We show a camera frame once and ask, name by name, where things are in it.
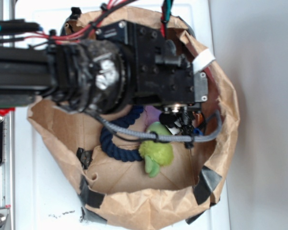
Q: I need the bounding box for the red wire bundle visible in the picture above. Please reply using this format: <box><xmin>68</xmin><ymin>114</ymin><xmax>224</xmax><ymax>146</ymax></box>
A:
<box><xmin>24</xmin><ymin>0</ymin><xmax>140</xmax><ymax>46</ymax></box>

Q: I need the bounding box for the dark blue twisted rope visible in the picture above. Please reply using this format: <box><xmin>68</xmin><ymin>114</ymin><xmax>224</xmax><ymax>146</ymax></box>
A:
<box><xmin>100</xmin><ymin>105</ymin><xmax>144</xmax><ymax>164</ymax></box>

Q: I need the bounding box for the green plush toy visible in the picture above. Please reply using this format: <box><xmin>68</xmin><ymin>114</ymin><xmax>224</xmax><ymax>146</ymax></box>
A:
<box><xmin>138</xmin><ymin>121</ymin><xmax>175</xmax><ymax>178</ymax></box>

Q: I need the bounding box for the brown paper bag bin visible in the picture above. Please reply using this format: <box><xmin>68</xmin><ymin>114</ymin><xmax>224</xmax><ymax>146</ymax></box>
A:
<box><xmin>28</xmin><ymin>16</ymin><xmax>240</xmax><ymax>230</ymax></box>

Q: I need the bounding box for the aluminium frame rail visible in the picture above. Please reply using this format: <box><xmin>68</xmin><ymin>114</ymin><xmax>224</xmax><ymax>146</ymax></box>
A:
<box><xmin>0</xmin><ymin>0</ymin><xmax>16</xmax><ymax>230</ymax></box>

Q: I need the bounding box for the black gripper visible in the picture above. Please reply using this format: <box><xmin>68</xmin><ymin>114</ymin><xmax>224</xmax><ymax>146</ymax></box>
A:
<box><xmin>96</xmin><ymin>20</ymin><xmax>208</xmax><ymax>113</ymax></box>

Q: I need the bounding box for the grey braided cable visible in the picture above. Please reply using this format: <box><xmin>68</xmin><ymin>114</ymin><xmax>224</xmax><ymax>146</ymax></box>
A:
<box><xmin>86</xmin><ymin>109</ymin><xmax>223</xmax><ymax>144</ymax></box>

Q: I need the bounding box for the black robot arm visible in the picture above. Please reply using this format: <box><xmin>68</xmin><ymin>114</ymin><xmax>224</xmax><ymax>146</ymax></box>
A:
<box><xmin>0</xmin><ymin>20</ymin><xmax>208</xmax><ymax>114</ymax></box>

